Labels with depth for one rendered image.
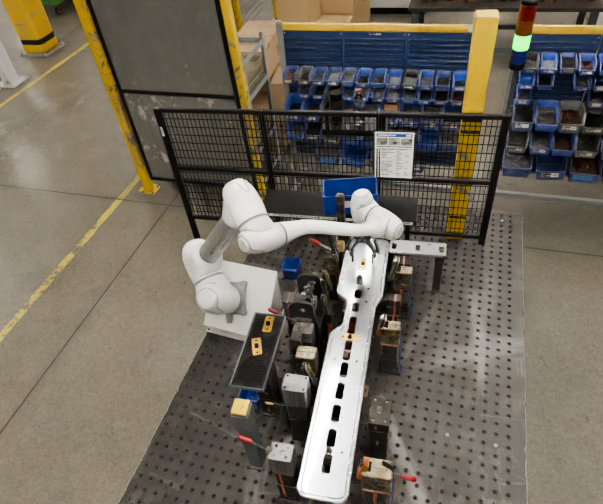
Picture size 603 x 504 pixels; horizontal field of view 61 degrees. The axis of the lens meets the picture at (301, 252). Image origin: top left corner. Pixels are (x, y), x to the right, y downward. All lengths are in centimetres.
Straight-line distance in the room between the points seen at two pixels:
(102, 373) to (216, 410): 144
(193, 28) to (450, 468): 327
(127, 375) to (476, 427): 229
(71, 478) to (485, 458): 231
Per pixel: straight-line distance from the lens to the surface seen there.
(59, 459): 360
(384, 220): 222
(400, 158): 285
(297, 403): 213
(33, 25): 931
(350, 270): 259
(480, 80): 269
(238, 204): 203
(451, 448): 242
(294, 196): 304
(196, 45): 414
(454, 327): 277
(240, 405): 200
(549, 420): 342
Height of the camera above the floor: 285
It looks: 43 degrees down
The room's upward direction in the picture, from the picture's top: 7 degrees counter-clockwise
